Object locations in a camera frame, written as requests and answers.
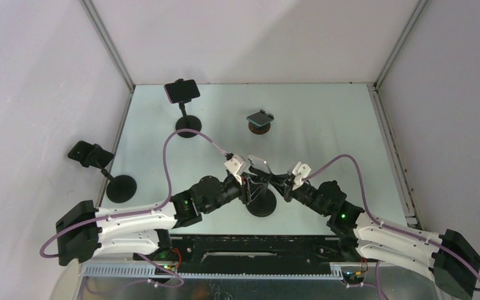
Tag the brown round phone stand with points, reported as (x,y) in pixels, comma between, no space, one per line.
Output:
(259,130)

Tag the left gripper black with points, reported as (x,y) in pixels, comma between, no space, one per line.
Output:
(250,193)

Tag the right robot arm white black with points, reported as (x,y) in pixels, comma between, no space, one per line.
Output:
(447,259)

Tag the grey cable duct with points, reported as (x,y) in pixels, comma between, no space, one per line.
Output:
(149,271)

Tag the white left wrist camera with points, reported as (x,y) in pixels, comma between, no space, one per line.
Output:
(236,165)

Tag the black smartphone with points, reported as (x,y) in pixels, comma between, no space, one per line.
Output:
(258,163)

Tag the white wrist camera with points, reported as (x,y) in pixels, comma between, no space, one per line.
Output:
(236,165)
(300,172)

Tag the black round-base phone stand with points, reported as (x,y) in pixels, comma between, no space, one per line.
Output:
(264,208)

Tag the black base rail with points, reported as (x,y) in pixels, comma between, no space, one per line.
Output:
(298,255)

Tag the black rear phone stand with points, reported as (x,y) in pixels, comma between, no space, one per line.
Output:
(188,125)

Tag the small teal phone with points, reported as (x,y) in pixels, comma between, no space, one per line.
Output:
(260,119)

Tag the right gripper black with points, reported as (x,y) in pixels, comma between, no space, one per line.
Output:
(285,189)

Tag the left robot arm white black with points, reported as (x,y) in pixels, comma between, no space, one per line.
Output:
(85,232)

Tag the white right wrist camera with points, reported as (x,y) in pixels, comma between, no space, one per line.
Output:
(300,172)

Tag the black phone pink case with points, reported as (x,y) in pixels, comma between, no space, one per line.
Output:
(182,91)

